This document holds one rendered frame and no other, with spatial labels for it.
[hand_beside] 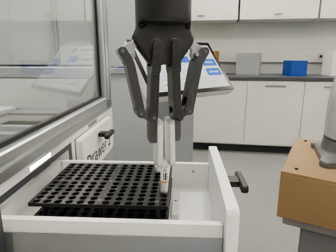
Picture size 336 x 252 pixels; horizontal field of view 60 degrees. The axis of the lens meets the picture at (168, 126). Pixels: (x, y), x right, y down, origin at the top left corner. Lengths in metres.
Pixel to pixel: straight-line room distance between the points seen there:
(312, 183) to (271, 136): 2.89
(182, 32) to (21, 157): 0.33
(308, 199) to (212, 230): 0.34
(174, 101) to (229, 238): 0.20
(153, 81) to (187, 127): 1.11
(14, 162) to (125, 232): 0.21
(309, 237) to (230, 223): 0.47
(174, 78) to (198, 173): 0.31
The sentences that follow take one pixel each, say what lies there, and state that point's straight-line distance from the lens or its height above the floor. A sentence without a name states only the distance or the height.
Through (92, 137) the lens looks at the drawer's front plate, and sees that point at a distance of 0.81.
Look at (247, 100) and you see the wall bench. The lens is 3.47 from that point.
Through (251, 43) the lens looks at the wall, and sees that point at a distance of 4.15.
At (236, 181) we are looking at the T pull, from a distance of 0.54.
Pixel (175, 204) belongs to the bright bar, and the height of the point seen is 0.85.
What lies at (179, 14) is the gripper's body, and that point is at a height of 1.18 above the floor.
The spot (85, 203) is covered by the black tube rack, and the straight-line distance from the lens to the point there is 0.49.
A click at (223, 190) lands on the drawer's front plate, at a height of 0.93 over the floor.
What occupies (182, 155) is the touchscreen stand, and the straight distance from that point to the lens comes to 1.52.
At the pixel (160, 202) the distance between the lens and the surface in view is 0.48.
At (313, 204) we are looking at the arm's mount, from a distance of 0.73.
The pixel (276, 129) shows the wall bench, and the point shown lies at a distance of 3.58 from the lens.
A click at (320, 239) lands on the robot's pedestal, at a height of 0.68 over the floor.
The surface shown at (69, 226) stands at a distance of 0.47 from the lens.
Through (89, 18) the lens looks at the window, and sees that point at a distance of 0.94.
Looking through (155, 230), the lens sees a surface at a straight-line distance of 0.44.
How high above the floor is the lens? 1.13
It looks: 13 degrees down
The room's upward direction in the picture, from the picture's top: straight up
